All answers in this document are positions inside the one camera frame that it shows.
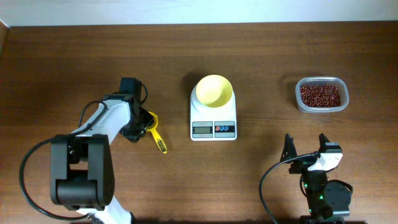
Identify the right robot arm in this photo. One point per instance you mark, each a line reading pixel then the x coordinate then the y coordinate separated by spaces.
pixel 328 200

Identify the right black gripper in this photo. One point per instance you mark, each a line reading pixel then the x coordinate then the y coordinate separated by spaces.
pixel 301 163

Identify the red adzuki beans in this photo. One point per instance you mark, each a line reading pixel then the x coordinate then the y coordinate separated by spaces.
pixel 320 96

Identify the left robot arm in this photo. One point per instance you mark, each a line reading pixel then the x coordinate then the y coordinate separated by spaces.
pixel 81 167

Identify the pale yellow plastic bowl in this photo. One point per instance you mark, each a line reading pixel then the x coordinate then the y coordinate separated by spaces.
pixel 214 91

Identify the yellow measuring scoop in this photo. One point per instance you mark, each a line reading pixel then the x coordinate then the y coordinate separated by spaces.
pixel 157 138

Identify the clear plastic container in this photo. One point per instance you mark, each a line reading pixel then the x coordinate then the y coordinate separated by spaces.
pixel 339 83

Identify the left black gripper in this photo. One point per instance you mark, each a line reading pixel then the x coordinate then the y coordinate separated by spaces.
pixel 135 136

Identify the white digital kitchen scale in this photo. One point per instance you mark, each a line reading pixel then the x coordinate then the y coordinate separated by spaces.
pixel 212 124

